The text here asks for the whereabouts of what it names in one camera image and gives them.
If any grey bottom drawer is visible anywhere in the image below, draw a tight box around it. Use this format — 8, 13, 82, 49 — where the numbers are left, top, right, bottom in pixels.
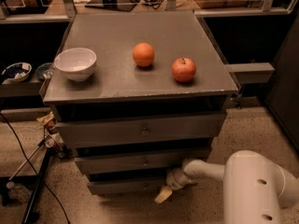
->
87, 176, 165, 195

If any grey drawer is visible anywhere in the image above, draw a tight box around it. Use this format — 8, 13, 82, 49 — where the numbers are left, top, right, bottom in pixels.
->
75, 147, 211, 175
57, 111, 227, 148
87, 176, 165, 195

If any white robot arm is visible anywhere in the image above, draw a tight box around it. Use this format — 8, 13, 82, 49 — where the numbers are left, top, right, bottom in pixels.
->
155, 150, 299, 224

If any grey middle drawer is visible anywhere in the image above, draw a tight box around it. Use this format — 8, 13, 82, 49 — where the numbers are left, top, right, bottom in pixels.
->
75, 147, 211, 175

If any grey top drawer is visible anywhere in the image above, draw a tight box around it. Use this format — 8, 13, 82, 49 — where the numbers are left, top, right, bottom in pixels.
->
57, 111, 227, 148

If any grey drawer cabinet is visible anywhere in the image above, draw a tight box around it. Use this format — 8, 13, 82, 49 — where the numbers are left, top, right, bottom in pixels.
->
44, 11, 237, 183

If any black tripod stand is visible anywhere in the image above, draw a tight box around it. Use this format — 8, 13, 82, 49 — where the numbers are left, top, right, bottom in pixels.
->
8, 139, 51, 224

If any red apple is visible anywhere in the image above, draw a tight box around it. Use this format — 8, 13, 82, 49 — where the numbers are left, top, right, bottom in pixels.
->
172, 58, 196, 83

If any crumpled snack wrapper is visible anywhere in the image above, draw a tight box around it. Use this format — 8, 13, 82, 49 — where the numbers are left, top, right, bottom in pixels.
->
36, 112, 55, 133

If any orange fruit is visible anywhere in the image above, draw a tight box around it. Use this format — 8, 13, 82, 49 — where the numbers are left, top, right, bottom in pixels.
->
133, 43, 155, 67

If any grey side shelf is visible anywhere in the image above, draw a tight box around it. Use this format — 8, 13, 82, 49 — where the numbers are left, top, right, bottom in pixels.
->
226, 63, 275, 84

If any clear plastic bottle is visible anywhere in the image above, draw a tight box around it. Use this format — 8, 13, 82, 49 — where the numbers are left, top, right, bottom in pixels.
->
7, 181, 31, 203

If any white ceramic bowl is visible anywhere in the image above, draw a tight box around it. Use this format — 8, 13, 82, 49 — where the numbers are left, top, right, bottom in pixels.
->
54, 48, 97, 82

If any small dark bowl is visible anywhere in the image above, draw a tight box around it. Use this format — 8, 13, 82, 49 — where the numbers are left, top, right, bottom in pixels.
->
35, 63, 54, 80

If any blue patterned bowl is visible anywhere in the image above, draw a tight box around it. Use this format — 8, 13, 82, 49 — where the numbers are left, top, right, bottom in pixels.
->
3, 63, 32, 82

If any black monitor base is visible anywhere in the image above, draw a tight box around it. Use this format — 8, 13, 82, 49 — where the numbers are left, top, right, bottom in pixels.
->
85, 0, 136, 12

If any black floor cable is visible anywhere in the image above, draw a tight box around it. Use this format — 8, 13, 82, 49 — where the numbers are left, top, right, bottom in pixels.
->
0, 111, 71, 224

